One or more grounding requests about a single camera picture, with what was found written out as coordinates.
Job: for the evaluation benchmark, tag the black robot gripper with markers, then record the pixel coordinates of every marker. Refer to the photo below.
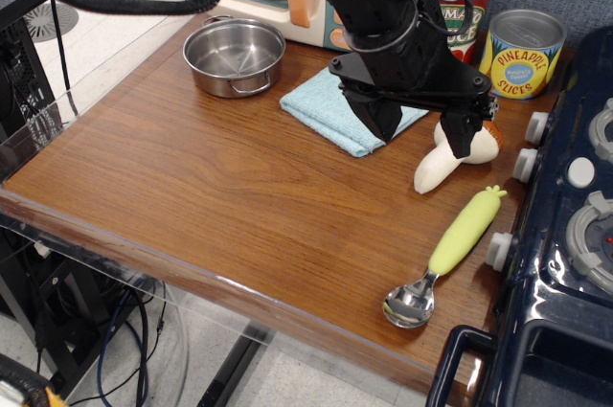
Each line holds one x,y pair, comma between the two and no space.
399,57

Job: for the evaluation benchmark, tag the light blue cloth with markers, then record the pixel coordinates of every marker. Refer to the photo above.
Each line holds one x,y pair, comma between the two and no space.
319,104

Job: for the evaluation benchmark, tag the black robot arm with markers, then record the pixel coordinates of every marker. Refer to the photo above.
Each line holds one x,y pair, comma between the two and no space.
400,57

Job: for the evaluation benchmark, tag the plush toy mushroom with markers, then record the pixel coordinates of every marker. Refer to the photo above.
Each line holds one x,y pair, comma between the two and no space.
440,162

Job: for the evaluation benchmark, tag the pineapple slices can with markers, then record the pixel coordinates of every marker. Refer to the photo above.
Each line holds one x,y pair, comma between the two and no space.
521,52

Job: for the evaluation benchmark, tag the tomato sauce can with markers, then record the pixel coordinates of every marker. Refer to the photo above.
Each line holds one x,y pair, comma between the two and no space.
463,19

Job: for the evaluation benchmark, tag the stainless steel pot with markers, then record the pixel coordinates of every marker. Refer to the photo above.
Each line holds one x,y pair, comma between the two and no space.
234,58

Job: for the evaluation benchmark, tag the dark blue toy stove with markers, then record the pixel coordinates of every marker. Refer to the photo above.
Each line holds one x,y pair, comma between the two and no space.
552,342

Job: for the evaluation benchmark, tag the black table leg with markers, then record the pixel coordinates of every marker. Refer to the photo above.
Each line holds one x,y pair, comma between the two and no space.
234,367

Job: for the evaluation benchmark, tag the round floor vent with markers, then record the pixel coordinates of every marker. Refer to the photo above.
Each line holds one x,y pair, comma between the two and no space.
40,21

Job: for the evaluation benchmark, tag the green handled metal spoon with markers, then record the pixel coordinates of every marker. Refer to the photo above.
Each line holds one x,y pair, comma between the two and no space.
412,305

